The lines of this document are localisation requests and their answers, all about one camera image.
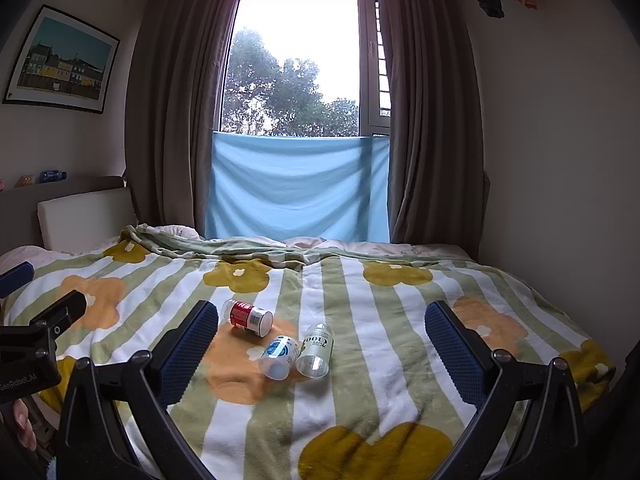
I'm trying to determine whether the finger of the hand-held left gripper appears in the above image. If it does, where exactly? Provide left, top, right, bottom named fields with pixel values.
left=0, top=261, right=36, bottom=298
left=29, top=289, right=87, bottom=341

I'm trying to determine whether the blue label plastic cup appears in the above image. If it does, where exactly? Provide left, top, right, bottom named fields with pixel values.
left=258, top=335, right=301, bottom=381

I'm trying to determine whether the white frame window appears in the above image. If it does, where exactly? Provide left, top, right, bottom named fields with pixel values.
left=218, top=0, right=394, bottom=139

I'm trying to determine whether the framed houses picture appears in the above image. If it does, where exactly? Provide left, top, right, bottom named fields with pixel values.
left=2, top=4, right=121, bottom=115

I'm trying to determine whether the brown headboard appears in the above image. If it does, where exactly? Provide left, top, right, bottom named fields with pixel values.
left=0, top=175, right=132, bottom=252

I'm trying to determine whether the person's left hand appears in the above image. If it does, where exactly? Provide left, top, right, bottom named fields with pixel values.
left=13, top=399, right=39, bottom=452

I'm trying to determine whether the red label plastic cup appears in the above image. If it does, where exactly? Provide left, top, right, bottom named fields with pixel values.
left=221, top=298, right=274, bottom=337

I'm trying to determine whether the striped flower print blanket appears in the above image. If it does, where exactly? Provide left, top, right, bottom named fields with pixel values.
left=4, top=224, right=617, bottom=480

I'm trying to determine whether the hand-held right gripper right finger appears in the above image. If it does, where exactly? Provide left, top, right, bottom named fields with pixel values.
left=424, top=300, right=591, bottom=480

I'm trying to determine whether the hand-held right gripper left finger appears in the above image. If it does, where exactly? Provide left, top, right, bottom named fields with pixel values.
left=55, top=300, right=221, bottom=480

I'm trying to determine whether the brown curtain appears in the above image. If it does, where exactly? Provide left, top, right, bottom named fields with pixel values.
left=377, top=0, right=494, bottom=264
left=124, top=0, right=247, bottom=239

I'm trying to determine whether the white padded headboard cushion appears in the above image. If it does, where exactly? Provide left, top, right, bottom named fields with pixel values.
left=37, top=187, right=137, bottom=254

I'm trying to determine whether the light blue cloth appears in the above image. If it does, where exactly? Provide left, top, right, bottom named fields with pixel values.
left=205, top=132, right=391, bottom=242

